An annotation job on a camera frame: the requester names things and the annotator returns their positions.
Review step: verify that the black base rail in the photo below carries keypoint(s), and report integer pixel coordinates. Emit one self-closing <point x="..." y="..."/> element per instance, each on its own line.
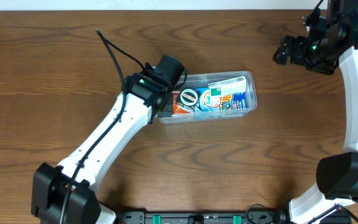
<point x="251" y="215"/>

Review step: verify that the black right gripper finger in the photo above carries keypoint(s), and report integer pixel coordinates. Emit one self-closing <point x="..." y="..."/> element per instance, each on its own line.
<point x="297" y="51"/>
<point x="284" y="50"/>

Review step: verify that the small green square box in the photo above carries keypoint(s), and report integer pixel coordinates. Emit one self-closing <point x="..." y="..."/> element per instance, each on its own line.
<point x="188" y="99"/>

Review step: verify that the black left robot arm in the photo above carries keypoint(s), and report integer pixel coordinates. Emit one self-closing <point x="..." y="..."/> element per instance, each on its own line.
<point x="66" y="193"/>

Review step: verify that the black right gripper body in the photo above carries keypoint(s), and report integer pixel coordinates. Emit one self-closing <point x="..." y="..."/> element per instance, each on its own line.
<point x="286" y="48"/>

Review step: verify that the blue cool fever box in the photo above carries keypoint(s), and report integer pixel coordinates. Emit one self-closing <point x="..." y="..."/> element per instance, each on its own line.
<point x="209" y="104"/>

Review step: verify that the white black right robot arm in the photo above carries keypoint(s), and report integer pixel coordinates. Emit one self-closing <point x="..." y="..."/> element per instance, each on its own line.
<point x="337" y="176"/>

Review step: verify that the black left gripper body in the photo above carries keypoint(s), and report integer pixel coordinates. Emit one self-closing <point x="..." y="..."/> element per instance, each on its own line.
<point x="161" y="109"/>

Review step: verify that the clear plastic container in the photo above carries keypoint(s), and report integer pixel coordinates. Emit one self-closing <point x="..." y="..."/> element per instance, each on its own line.
<point x="202" y="81"/>

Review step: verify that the white green box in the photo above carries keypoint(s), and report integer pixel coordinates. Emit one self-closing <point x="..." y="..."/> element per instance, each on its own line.
<point x="228" y="87"/>

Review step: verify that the red medicine box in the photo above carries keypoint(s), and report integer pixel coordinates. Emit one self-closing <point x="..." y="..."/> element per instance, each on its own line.
<point x="177" y="109"/>

